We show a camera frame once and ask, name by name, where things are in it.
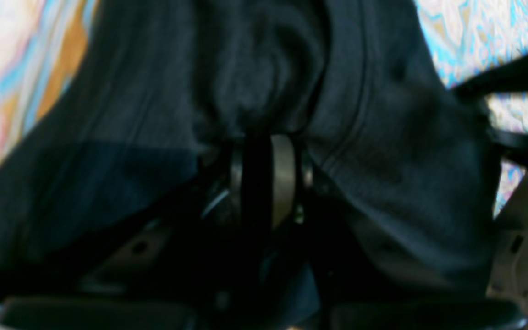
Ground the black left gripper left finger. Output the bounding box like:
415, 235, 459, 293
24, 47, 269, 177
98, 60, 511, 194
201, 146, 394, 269
0, 140, 245, 330

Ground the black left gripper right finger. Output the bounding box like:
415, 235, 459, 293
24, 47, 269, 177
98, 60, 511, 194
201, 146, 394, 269
271, 135, 528, 330

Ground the black t-shirt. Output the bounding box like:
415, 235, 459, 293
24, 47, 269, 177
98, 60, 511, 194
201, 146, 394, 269
0, 0, 500, 299

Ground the patterned tablecloth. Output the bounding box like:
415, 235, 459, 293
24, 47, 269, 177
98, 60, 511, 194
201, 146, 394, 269
0, 0, 528, 330

